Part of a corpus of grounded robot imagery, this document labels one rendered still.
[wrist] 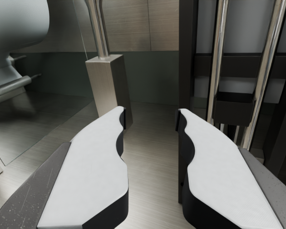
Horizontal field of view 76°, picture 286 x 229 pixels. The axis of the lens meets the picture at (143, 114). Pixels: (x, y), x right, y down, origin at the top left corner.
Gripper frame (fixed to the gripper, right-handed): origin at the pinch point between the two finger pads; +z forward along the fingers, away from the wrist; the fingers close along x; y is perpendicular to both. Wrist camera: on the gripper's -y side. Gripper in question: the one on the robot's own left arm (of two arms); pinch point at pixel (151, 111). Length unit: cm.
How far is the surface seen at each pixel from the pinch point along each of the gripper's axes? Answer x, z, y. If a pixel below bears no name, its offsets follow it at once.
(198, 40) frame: 7.5, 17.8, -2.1
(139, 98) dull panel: -1, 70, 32
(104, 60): -12.0, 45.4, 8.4
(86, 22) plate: -25, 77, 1
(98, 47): -13.8, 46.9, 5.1
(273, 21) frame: 14.0, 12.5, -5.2
